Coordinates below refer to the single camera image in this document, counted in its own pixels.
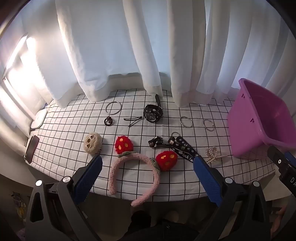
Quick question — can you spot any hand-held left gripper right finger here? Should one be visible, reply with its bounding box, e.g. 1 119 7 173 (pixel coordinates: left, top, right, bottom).
193 156 272 241

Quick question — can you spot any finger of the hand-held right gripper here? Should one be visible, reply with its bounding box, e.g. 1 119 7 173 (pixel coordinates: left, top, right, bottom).
268 146 289 175
285 152 296 168

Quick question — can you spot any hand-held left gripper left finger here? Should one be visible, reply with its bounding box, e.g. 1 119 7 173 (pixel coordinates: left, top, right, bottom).
25 155 103 241

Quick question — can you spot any white pearl necklace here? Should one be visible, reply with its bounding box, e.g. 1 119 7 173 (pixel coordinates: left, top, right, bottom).
206 153 228 166

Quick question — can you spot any beige plush face pouch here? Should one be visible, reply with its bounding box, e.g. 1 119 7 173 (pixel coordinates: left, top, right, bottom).
84 132 104 154

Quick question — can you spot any black printed strap keyring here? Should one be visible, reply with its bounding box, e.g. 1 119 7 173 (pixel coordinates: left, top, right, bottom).
170 131 200 163

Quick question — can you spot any pink plush strawberry headband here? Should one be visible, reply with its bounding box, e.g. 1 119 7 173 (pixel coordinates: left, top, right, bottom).
109 136 178 207

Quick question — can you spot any purple plastic basin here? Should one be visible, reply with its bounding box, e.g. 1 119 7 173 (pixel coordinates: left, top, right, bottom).
227 78 296 159

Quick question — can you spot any large silver metal bangle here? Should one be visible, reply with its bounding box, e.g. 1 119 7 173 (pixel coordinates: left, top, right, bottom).
106 101 122 115

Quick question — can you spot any thin brown hair clip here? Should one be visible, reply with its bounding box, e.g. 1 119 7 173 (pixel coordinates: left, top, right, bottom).
124 116 144 128

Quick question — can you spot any black wrist watch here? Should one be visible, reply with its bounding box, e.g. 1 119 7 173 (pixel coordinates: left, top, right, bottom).
143 94 164 123

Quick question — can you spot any dark red phone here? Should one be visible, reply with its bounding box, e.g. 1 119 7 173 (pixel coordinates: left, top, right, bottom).
25 135 40 163

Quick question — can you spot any white flat device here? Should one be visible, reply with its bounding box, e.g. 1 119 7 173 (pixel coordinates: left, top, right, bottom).
31 109 48 130

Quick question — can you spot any white curtain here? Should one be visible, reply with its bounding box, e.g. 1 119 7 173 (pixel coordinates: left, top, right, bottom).
0 0 296 109

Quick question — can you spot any small silver ring bracelet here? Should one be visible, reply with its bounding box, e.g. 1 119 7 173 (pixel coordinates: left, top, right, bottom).
203 119 216 131
180 116 193 128

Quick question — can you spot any black bow hair tie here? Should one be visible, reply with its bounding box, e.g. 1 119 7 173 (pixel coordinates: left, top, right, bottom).
148 136 176 149

